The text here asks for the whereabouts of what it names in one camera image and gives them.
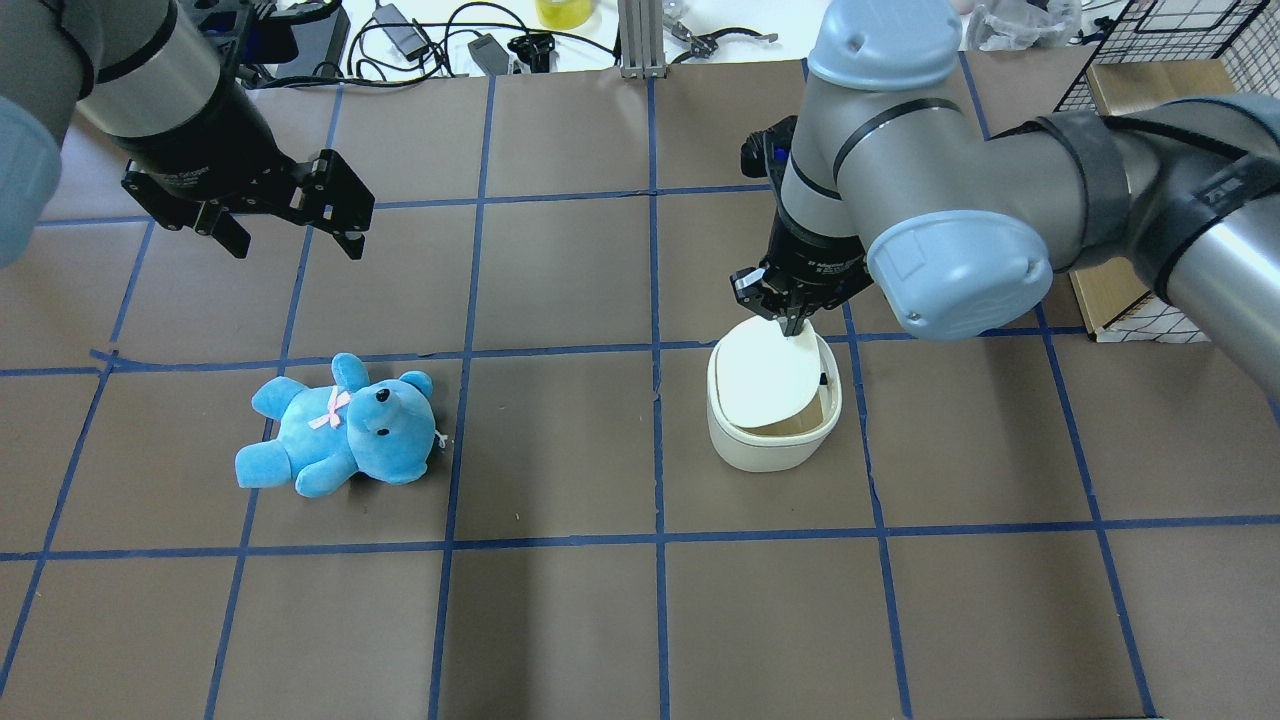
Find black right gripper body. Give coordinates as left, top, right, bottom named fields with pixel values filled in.
left=762, top=214, right=874, bottom=313

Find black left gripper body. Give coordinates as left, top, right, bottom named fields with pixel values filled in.
left=120, top=78, right=297, bottom=227

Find white trash can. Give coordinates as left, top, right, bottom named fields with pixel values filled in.
left=707, top=316, right=844, bottom=473

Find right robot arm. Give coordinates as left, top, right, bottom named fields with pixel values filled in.
left=730, top=1, right=1279, bottom=397

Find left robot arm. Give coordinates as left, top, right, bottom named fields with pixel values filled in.
left=1, top=1, right=374, bottom=266

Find black power adapter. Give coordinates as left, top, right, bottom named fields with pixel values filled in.
left=371, top=1, right=433, bottom=61

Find blue teddy bear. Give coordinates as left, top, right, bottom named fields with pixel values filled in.
left=234, top=354, right=449, bottom=498

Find plastic bag with parts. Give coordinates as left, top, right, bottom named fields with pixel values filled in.
left=961, top=1, right=1082, bottom=53

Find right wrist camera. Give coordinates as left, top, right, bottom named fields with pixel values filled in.
left=739, top=115, right=797, bottom=183

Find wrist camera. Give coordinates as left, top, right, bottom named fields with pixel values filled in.
left=739, top=115, right=797, bottom=183
left=177, top=1, right=351, bottom=88

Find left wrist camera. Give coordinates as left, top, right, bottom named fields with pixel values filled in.
left=177, top=1, right=351, bottom=88

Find aluminium frame post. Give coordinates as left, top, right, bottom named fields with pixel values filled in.
left=617, top=0, right=668, bottom=79

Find wire basket with wood box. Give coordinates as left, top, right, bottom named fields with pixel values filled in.
left=1056, top=0, right=1280, bottom=343

